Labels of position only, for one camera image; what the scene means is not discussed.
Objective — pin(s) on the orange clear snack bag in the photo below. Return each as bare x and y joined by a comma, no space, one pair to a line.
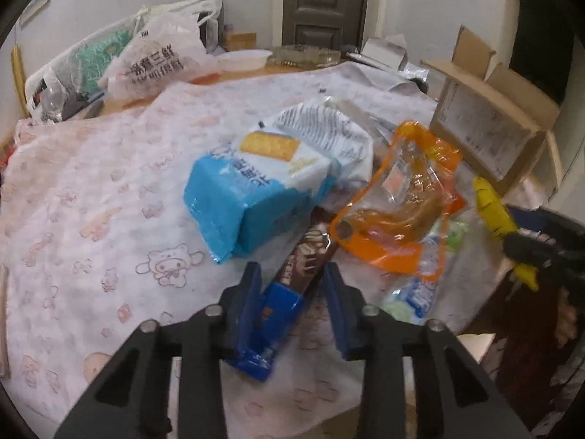
399,221

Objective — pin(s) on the dark brown door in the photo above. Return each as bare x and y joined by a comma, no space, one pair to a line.
329,24

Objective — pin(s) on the blue white cracker bag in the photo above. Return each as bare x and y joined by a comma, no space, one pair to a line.
245,192

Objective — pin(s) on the glass ashtray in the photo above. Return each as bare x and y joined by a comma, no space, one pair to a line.
304,56

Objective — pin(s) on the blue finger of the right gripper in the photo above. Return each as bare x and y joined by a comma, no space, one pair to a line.
535,220

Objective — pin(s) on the white plastic bowl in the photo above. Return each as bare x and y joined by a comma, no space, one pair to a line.
243,60

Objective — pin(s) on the white printed plastic bag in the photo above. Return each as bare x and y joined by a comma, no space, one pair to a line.
167,50

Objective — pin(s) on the silver foil bag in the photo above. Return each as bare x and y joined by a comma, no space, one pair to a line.
389,55

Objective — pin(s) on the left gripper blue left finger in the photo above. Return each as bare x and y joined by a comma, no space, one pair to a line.
240,305

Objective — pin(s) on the wooden side table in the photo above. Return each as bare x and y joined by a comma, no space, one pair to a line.
239,41

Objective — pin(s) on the brown blue wafer packet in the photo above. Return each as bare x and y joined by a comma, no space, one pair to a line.
280,304

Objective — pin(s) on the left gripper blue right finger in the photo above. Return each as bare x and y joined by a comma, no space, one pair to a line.
345,304

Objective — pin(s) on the small mountain painting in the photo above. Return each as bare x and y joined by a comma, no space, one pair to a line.
31,10

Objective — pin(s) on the open cardboard box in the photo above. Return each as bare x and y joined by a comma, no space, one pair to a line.
499,121

